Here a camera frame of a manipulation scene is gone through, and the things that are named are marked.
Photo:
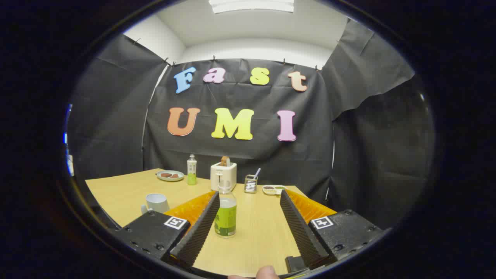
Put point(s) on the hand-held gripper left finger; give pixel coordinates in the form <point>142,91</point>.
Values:
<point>199,232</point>

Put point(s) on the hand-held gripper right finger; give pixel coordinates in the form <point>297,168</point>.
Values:
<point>300,232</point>

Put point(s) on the juice bottle green label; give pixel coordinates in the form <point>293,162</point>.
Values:
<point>225,217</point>

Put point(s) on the white cup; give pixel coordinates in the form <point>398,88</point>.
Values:
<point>157,203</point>

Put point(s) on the capped bottle green label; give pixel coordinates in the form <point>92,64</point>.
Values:
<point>192,170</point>

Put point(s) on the wooden table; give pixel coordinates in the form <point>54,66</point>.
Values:
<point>263,232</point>

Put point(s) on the white divided dish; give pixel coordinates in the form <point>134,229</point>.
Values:
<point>273,190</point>

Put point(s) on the pale green plate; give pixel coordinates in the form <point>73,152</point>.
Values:
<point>169,178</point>

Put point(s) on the white toaster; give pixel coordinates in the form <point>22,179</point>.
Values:
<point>223,175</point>

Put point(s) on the brown bread slice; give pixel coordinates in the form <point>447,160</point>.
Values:
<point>225,161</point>

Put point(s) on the ceiling light panel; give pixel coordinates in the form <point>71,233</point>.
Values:
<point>252,5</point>

